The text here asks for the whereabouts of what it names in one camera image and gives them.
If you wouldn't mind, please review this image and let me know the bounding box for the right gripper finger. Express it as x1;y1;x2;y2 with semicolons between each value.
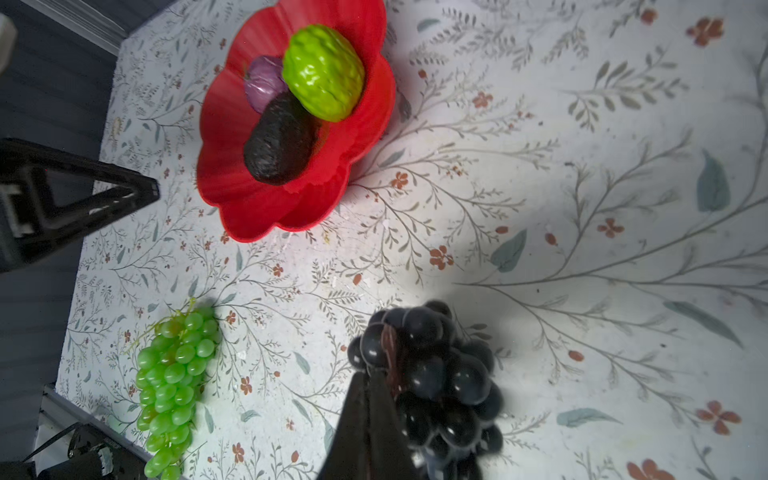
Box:
317;371;420;480

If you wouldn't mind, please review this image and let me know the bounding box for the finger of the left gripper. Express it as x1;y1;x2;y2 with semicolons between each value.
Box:
1;138;160;273

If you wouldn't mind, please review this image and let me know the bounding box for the black fake grape bunch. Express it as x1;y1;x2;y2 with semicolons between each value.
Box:
346;300;504;479

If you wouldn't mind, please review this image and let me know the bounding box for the green fake grape bunch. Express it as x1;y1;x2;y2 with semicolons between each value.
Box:
135;304;220;479

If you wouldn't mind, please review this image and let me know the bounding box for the purple fake onion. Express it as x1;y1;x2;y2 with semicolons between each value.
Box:
244;56;289;113

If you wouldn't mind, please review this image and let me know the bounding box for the dark fake avocado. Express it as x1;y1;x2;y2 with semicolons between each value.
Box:
243;91;315;186

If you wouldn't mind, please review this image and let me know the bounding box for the bumpy green fake fruit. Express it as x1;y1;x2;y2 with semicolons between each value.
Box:
282;24;365;123

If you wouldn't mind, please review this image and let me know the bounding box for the red flower-shaped fruit bowl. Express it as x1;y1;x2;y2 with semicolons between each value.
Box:
197;1;396;243

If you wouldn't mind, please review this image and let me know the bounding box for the floral table mat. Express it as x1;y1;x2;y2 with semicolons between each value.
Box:
55;1;767;479

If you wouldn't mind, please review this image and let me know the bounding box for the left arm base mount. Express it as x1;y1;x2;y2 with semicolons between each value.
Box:
24;422;147;480

